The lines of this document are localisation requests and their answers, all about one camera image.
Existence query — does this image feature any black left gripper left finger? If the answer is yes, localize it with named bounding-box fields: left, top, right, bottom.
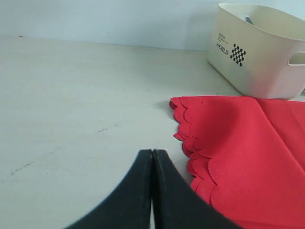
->
left=67, top=149, right=153, bottom=229

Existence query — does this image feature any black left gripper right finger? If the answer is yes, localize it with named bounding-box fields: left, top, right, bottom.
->
left=151, top=149, right=239, bottom=229

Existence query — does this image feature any red scalloped cloth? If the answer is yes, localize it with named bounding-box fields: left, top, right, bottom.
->
left=170, top=96, right=305, bottom=229

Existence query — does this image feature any silver table knife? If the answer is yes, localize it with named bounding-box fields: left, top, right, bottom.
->
left=245, top=16, right=254, bottom=25

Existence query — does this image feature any cream plastic storage bin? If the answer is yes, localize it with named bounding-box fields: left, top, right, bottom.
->
left=208, top=3, right=305, bottom=99

